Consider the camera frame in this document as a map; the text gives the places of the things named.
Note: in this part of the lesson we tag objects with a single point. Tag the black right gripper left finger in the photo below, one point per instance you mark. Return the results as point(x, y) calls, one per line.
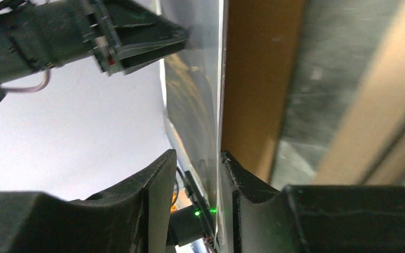
point(130, 216)

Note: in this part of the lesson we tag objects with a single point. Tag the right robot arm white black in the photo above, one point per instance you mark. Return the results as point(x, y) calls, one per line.
point(188, 216)

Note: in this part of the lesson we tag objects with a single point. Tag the landscape photo print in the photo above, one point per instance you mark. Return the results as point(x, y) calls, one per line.
point(194, 88)

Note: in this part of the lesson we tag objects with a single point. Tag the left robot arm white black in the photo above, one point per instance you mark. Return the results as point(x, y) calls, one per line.
point(34, 39)

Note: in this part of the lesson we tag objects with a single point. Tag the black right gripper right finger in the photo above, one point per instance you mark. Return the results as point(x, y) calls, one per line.
point(309, 218)

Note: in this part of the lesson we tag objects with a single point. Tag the light wooden picture frame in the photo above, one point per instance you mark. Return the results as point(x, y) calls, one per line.
point(376, 116)

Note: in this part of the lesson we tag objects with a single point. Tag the brown frame backing board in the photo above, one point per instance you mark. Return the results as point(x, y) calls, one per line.
point(262, 42)

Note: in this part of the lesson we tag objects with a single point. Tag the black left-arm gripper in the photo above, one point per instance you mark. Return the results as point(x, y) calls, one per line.
point(125, 36)

